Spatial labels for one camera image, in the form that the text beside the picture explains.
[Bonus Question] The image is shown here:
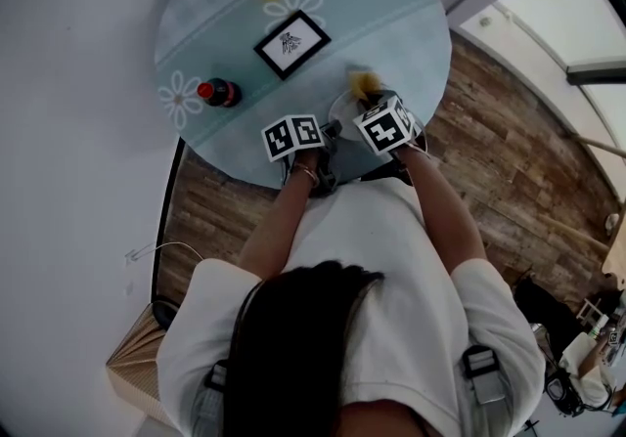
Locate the black picture frame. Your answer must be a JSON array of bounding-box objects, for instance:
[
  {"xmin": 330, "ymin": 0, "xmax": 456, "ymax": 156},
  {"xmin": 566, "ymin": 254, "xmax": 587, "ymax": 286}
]
[{"xmin": 252, "ymin": 9, "xmax": 333, "ymax": 81}]

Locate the black bag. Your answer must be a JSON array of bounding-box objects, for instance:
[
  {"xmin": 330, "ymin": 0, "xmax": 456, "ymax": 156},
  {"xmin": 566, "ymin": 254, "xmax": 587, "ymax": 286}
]
[{"xmin": 513, "ymin": 276, "xmax": 576, "ymax": 328}]

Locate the round table with blue cloth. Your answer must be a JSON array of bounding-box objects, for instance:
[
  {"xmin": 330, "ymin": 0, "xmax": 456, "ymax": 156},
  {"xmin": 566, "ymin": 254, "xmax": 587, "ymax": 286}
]
[{"xmin": 154, "ymin": 0, "xmax": 453, "ymax": 190}]

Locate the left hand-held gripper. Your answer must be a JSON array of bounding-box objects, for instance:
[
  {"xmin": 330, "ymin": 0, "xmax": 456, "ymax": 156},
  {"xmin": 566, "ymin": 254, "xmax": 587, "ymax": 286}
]
[{"xmin": 261, "ymin": 113, "xmax": 344, "ymax": 198}]

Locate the light wooden table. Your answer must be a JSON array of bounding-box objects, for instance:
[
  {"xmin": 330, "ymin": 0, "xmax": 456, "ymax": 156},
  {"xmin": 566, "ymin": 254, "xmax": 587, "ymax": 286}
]
[{"xmin": 540, "ymin": 131, "xmax": 626, "ymax": 289}]

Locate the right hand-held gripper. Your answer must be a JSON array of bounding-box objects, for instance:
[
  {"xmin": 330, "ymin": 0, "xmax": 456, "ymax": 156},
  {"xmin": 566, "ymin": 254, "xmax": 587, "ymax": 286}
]
[{"xmin": 352, "ymin": 89, "xmax": 429, "ymax": 187}]

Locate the white wall cable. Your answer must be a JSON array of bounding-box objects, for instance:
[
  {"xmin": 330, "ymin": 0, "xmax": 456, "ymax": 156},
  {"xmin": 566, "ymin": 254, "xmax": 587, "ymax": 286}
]
[{"xmin": 136, "ymin": 240, "xmax": 206, "ymax": 263}]

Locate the person's right forearm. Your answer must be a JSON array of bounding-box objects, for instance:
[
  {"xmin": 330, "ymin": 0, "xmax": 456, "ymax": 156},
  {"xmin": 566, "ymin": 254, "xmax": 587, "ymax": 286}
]
[{"xmin": 403, "ymin": 144, "xmax": 488, "ymax": 275}]

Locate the cola bottle with red cap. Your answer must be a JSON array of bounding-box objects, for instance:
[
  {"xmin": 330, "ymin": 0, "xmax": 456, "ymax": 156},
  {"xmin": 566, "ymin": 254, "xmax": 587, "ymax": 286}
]
[{"xmin": 197, "ymin": 77, "xmax": 242, "ymax": 109}]

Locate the beige ribbed box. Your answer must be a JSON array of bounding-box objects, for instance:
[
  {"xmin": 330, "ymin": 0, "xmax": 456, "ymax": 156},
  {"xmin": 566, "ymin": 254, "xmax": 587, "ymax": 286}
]
[{"xmin": 106, "ymin": 302, "xmax": 167, "ymax": 426}]

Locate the grey shoulder strap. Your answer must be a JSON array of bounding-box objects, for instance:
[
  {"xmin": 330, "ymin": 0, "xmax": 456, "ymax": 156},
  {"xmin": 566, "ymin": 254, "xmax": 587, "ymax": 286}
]
[
  {"xmin": 462, "ymin": 345, "xmax": 514, "ymax": 437},
  {"xmin": 195, "ymin": 360, "xmax": 231, "ymax": 437}
]

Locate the glass sliding door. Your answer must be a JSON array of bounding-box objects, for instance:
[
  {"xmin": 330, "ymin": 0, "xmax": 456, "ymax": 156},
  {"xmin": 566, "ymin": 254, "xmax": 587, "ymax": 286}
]
[{"xmin": 447, "ymin": 0, "xmax": 626, "ymax": 167}]

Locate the black round stool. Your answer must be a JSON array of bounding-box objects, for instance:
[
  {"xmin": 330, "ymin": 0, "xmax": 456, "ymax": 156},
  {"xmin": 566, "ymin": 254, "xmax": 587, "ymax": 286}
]
[{"xmin": 151, "ymin": 296, "xmax": 180, "ymax": 331}]

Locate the person's left forearm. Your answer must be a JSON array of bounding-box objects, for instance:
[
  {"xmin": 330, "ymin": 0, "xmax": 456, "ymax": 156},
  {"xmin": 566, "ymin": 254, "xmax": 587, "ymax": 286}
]
[{"xmin": 238, "ymin": 153, "xmax": 322, "ymax": 280}]

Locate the bread roll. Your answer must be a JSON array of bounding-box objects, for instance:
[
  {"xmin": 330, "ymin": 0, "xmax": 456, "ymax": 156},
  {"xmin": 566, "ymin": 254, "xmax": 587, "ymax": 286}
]
[{"xmin": 346, "ymin": 66, "xmax": 383, "ymax": 102}]

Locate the rose gold bracelet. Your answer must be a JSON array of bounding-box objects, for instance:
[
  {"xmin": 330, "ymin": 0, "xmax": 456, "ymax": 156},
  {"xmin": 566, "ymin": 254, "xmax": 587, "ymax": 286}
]
[{"xmin": 291, "ymin": 161, "xmax": 320, "ymax": 188}]

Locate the person's white shirt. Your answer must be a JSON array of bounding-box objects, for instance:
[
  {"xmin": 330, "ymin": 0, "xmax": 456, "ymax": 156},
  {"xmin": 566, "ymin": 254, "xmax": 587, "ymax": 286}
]
[{"xmin": 156, "ymin": 178, "xmax": 547, "ymax": 437}]

